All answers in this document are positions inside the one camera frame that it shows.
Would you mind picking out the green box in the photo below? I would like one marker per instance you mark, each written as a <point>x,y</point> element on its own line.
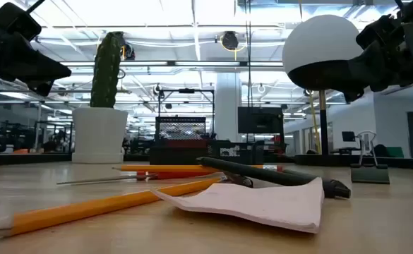
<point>395,152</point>

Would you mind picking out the white plant pot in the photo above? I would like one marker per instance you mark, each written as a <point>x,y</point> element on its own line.
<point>99,135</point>

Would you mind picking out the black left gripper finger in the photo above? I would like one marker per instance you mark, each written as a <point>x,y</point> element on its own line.
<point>43,88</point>
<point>33,67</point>

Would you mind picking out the black aluminium table frame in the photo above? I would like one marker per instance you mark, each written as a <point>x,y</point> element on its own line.
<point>22,159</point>

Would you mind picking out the small black monitor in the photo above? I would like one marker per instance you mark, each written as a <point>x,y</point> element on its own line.
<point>348,136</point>

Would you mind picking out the yellow pencil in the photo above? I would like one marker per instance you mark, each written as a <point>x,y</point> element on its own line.
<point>96,206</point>
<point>163,168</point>

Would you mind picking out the black metal rack frame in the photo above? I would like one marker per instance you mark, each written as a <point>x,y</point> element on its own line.
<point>186,90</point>

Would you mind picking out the white globe lamp black base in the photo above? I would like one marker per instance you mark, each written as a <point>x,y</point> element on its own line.
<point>319,42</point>

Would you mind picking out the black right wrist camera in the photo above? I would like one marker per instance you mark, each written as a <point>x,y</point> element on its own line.
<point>379,31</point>

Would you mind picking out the black mesh desk organizer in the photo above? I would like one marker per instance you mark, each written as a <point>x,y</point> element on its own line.
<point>181,155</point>

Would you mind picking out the black binder clip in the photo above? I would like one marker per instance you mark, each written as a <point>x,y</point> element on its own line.
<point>368,174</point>

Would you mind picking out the green cactus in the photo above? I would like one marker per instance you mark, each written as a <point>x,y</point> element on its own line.
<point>105,70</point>

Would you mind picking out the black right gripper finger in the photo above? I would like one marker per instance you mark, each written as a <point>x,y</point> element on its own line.
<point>356,96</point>
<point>379,68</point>

